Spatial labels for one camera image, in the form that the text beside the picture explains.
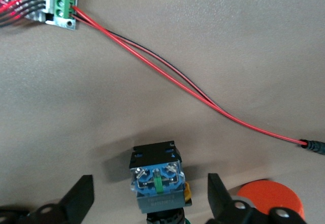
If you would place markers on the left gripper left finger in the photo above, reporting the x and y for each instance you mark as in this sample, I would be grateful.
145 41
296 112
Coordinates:
76 198

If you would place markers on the orange cylinder with white print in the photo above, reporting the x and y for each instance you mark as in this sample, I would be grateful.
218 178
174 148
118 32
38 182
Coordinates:
271 196

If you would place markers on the green cap push button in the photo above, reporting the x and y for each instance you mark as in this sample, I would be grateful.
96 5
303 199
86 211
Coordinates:
156 180

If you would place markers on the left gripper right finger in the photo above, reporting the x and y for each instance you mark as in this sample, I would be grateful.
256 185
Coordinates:
218 198

